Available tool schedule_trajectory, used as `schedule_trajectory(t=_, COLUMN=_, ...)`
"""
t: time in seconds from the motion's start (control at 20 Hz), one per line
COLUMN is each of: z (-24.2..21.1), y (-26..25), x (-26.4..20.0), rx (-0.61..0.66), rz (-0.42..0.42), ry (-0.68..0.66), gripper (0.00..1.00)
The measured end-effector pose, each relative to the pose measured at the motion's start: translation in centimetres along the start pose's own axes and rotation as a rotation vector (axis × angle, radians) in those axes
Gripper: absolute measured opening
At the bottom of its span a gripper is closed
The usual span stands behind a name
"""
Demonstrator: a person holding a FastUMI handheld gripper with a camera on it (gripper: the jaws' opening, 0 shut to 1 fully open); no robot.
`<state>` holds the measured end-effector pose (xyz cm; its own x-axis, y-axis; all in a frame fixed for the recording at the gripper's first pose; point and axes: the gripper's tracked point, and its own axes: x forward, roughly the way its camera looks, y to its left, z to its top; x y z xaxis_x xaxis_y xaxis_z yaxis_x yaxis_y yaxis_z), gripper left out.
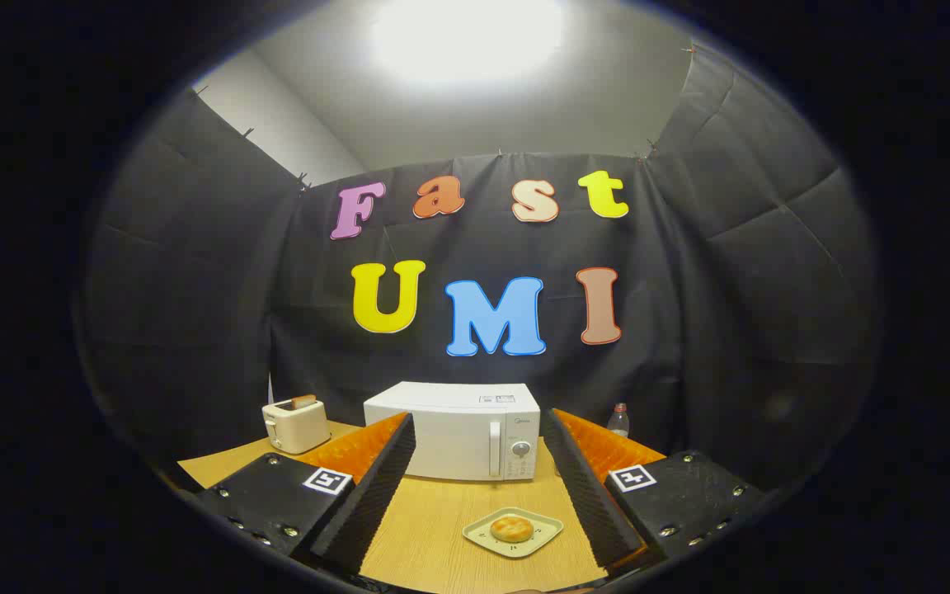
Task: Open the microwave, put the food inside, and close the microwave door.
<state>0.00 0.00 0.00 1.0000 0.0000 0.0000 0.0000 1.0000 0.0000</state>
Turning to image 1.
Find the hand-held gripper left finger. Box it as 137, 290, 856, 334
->
195, 411, 418, 577

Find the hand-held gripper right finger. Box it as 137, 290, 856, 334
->
541, 407, 769, 578

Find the round golden bread bun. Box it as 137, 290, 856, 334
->
490, 515, 534, 544

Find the white microwave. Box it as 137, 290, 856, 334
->
363, 381, 542, 483

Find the cream square plate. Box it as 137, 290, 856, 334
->
463, 507, 565, 559

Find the white toaster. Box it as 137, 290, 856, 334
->
261, 398, 332, 455

